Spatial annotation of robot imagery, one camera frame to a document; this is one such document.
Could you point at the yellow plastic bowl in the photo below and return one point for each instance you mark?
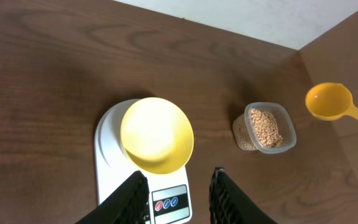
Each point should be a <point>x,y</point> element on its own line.
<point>157,136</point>

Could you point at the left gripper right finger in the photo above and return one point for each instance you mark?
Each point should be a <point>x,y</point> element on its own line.
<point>230,205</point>

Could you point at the white digital kitchen scale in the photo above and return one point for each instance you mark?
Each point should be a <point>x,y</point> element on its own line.
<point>169,195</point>

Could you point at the yellow plastic scoop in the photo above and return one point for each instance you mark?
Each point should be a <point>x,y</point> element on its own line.
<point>330,101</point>

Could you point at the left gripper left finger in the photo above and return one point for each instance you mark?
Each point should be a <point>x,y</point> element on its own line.
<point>127,204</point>

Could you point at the clear plastic bean container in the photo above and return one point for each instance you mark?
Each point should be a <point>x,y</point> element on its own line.
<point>264,127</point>

